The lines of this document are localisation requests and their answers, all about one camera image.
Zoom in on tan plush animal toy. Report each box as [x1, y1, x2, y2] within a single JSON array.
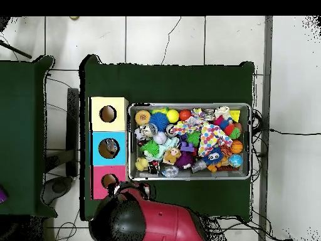
[[163, 147, 182, 165]]

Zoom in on small red ball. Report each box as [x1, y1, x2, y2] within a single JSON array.
[[179, 109, 192, 121]]

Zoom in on dark green table cloth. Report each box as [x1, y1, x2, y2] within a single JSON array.
[[80, 54, 256, 222], [0, 55, 57, 218]]

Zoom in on shallow clear mesh bin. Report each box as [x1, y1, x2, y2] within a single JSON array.
[[127, 102, 252, 181]]

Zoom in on blue spiky rubber ball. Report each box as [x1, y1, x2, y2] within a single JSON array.
[[149, 111, 171, 131]]

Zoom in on wooden box with three holes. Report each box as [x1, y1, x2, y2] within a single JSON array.
[[89, 96, 130, 200]]

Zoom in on crushed silver drink can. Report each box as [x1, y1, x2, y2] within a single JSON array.
[[140, 122, 159, 139]]

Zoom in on purple toy building block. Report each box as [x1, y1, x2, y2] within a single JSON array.
[[180, 141, 196, 154]]

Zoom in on yellow rubber duck toy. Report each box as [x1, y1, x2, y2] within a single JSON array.
[[135, 158, 150, 172]]

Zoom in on polka dot cloth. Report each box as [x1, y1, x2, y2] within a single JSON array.
[[172, 117, 234, 158]]

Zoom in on black cable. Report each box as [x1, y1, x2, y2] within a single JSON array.
[[268, 127, 321, 136]]

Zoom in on black panel stand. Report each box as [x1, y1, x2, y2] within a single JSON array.
[[66, 87, 80, 178]]

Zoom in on green spiky rubber ball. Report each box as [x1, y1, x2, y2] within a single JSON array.
[[140, 139, 161, 158]]

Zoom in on orange ball with cream dots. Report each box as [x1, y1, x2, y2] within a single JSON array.
[[135, 109, 151, 126]]

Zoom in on plain yellow ball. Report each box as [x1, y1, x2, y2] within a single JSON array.
[[166, 109, 180, 124]]

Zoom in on grey stand base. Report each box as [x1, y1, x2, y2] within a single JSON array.
[[42, 175, 75, 206]]

